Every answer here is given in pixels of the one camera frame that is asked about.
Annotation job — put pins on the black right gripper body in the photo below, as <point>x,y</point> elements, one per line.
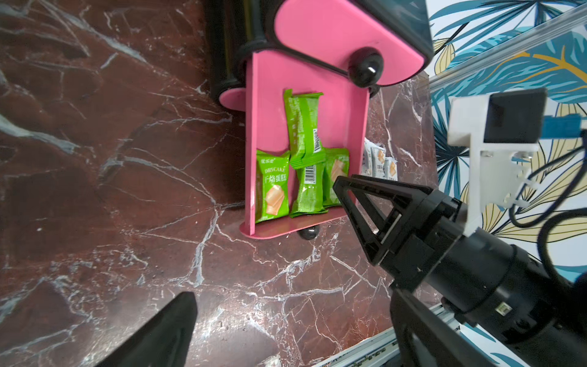
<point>486,281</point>

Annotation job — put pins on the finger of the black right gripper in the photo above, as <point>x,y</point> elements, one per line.
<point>384,213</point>

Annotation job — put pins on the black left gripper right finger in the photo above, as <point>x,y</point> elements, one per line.
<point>425,340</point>

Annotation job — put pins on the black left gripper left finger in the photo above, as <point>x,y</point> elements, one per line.
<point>164,340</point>

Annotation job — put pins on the white cookie packet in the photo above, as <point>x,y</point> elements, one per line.
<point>367,163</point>
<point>390,169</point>
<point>378,161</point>

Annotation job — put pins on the black drawer cabinet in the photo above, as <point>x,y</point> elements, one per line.
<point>237,29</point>

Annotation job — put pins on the pink top drawer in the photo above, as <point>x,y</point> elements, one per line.
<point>332,31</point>

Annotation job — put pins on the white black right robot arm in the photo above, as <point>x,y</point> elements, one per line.
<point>547,354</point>

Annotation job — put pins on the green cookie packet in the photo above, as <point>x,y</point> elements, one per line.
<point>271,191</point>
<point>310,195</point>
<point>306,147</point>
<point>336,164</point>

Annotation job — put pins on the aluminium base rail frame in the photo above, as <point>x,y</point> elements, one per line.
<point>379,350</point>

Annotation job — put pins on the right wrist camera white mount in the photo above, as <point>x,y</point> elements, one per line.
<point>501,130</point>

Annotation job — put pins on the aluminium right corner post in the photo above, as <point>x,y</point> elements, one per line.
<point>524,41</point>

